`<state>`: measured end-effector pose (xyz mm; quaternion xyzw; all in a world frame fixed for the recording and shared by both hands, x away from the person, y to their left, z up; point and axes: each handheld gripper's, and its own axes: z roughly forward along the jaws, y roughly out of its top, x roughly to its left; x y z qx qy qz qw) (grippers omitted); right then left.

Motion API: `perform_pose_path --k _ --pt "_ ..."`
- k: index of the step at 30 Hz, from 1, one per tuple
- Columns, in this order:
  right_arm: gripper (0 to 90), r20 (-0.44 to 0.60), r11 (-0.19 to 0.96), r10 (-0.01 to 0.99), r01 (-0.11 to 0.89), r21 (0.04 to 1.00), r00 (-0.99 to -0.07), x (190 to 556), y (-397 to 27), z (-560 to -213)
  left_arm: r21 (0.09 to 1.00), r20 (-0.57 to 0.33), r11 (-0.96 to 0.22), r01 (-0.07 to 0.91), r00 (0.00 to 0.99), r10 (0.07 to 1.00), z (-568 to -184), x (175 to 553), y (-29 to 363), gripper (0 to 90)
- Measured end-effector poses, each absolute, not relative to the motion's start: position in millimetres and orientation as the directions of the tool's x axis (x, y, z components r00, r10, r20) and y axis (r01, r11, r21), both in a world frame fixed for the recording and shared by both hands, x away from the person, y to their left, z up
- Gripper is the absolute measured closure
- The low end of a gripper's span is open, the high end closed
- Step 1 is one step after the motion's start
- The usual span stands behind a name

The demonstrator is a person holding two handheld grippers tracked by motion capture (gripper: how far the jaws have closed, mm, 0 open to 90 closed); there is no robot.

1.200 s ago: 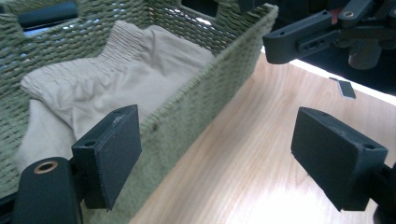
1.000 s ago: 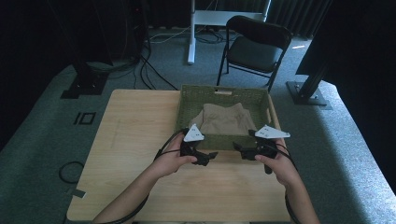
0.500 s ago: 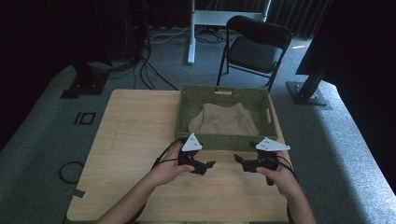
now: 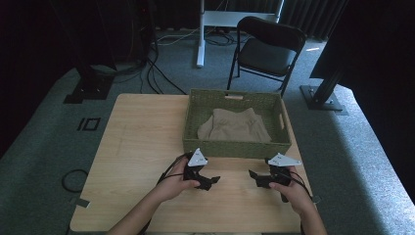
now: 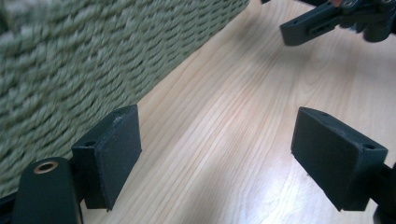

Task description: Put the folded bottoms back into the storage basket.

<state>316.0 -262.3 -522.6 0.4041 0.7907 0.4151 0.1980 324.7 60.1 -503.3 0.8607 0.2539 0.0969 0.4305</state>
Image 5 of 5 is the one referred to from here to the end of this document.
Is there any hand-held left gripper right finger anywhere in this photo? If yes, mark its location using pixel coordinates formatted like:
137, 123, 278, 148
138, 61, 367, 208
290, 105, 389, 213

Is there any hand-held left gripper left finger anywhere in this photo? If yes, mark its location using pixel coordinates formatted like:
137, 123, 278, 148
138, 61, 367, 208
71, 104, 143, 213

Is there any green woven basket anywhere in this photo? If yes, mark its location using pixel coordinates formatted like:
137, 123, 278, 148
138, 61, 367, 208
0, 0, 250, 199

